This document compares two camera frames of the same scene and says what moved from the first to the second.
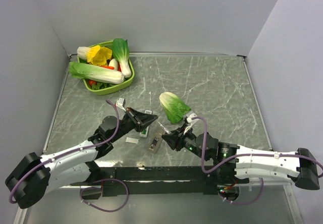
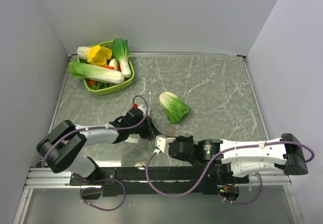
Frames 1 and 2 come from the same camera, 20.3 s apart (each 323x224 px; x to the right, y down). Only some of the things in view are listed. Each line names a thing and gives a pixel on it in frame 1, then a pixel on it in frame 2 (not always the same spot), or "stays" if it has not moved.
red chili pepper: x=108 y=67 stays
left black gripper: x=140 y=120 to x=151 y=130
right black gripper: x=172 y=139 to x=189 y=138
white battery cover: x=131 y=140 stays
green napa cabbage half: x=175 y=108 stays
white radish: x=114 y=62 stays
